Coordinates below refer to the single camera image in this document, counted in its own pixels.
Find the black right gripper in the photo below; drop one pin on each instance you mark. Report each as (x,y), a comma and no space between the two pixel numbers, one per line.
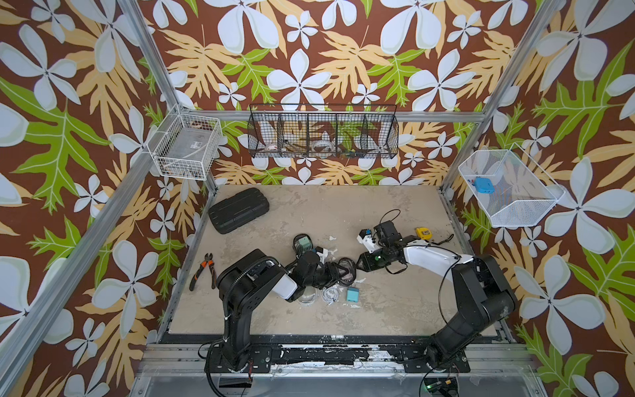
(365,263)

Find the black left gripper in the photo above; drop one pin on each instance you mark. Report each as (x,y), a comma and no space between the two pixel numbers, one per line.
(332,274)

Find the mint green charger plug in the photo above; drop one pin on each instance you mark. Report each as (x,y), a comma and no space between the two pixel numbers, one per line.
(304,244)

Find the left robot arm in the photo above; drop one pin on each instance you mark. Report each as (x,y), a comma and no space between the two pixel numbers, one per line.
(244,285)

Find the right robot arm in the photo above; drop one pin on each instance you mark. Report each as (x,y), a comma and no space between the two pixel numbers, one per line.
(482,292)

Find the teal charger plug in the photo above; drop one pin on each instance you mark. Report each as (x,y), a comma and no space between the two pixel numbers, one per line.
(353,295)

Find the yellow tape measure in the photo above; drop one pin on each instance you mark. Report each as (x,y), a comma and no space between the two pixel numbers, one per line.
(424,234)

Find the blue object in basket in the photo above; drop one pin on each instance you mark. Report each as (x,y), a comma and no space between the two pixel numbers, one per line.
(483,186)

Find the black ribbed hard case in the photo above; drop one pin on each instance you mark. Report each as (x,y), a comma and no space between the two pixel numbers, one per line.
(238,210)

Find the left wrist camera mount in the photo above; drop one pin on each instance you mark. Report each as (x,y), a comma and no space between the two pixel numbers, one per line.
(322,253)

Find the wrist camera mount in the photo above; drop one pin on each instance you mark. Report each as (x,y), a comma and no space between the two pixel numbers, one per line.
(374,235)
(322,253)

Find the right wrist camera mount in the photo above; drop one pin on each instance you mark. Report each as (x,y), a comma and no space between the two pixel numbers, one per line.
(374,235)

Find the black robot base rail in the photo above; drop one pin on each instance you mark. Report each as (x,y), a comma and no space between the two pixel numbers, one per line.
(268,351)

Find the white wire basket right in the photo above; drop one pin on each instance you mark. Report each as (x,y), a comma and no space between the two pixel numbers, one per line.
(524,192)

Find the white wire basket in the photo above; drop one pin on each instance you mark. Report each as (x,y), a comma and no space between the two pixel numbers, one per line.
(524,192)
(184,145)

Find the black wire basket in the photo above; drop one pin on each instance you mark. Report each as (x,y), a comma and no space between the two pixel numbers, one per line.
(321,131)

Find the white wire basket left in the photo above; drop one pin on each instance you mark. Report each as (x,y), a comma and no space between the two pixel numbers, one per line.
(184,145)

